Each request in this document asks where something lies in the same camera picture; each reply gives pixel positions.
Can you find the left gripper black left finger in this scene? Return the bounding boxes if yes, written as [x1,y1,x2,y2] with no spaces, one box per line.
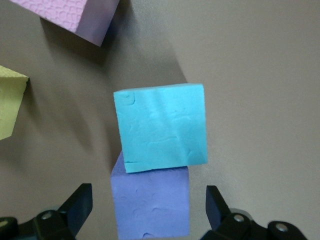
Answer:
[0,183,94,240]

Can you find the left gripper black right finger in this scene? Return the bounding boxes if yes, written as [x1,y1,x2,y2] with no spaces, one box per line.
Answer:
[199,185,307,240]

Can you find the purple foam cube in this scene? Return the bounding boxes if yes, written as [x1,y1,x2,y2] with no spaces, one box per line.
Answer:
[110,151,190,238]

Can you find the blue foam cube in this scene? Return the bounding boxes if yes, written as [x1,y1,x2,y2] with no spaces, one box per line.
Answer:
[113,83,209,174]

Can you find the yellow foam cube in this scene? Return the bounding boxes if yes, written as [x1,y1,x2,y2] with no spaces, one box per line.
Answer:
[0,65,30,141]

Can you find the paper table cover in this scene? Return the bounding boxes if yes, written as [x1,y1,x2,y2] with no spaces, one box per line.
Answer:
[0,0,320,240]

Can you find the pink foam cube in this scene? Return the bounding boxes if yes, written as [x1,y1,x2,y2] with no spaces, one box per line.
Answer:
[8,0,121,48]

